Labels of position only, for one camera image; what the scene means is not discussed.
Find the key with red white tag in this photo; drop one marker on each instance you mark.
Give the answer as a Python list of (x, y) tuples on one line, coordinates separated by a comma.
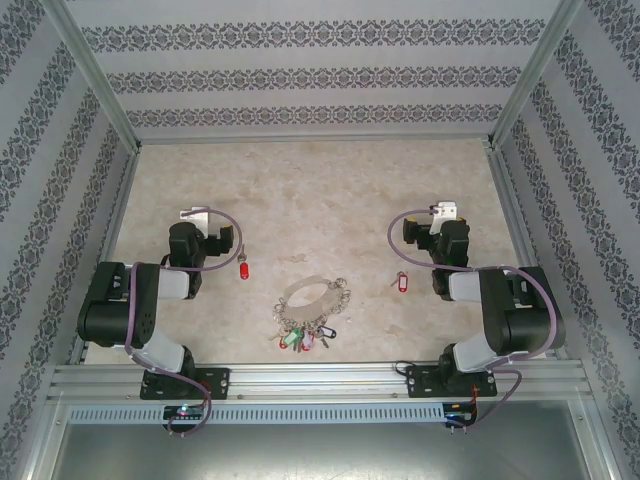
[(401, 284)]

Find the metal key organiser with rings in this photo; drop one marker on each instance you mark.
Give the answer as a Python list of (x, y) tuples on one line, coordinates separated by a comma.
[(320, 310)]

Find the key with pink tag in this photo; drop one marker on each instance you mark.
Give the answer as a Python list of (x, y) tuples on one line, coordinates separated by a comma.
[(306, 341)]

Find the key with dark blue tag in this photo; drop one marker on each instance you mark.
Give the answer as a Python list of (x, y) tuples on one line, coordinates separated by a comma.
[(330, 333)]

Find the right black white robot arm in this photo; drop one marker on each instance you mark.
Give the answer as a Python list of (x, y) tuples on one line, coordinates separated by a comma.
[(525, 320)]

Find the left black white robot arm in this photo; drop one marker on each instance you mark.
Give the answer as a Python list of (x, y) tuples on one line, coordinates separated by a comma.
[(150, 345)]

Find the key with solid red tag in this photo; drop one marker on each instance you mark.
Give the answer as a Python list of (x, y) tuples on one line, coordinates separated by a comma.
[(244, 271)]

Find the grey metal panel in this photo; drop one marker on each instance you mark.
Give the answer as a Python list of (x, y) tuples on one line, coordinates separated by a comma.
[(320, 452)]

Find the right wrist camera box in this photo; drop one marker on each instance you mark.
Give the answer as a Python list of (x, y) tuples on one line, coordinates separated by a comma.
[(446, 210)]

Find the aluminium frame rail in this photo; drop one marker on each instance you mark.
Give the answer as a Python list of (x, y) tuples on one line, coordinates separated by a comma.
[(310, 139), (509, 200), (120, 200)]

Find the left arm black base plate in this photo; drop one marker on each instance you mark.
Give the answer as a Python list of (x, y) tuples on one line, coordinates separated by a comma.
[(217, 382)]

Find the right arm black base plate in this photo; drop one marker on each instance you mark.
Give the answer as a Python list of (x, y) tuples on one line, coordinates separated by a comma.
[(417, 385)]

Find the wide aluminium mounting rail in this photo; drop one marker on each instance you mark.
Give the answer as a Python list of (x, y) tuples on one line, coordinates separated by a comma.
[(310, 382)]

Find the aluminium frame post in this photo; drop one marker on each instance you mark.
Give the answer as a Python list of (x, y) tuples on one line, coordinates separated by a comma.
[(95, 75), (534, 75)]

